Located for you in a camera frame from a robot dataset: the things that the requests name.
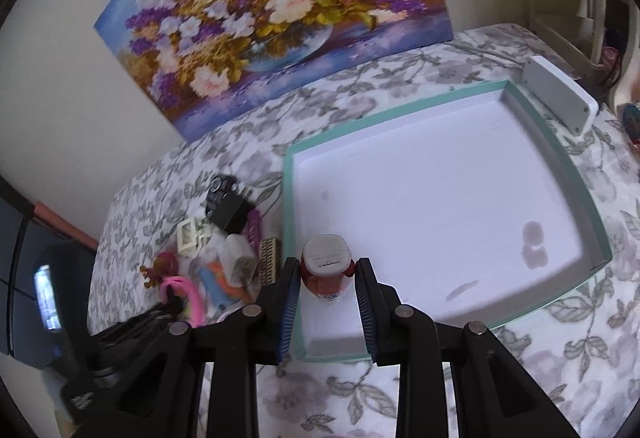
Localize pink smart watch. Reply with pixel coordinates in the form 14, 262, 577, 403
160, 276, 206, 328

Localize gold black patterned lighter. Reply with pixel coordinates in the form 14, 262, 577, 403
257, 236, 281, 286

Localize cream hair claw clip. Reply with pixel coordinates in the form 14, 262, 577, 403
176, 218, 212, 257

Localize purple lighter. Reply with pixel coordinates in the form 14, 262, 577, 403
244, 208, 262, 253

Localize red white glue bottle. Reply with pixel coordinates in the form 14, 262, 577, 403
300, 234, 355, 302

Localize black charger cube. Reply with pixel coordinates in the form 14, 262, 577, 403
205, 192, 255, 234

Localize black toy car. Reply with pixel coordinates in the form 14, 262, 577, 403
205, 174, 239, 210

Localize teal white tray box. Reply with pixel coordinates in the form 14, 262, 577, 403
282, 78, 614, 364

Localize white rectangular device box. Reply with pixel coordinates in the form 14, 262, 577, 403
523, 56, 599, 137

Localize wrapped candy snacks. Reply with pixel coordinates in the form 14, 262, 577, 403
620, 101, 640, 144

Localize flower painting canvas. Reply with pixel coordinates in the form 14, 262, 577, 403
94, 0, 452, 141

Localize white shelf unit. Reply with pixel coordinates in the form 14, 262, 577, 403
528, 0, 639, 111

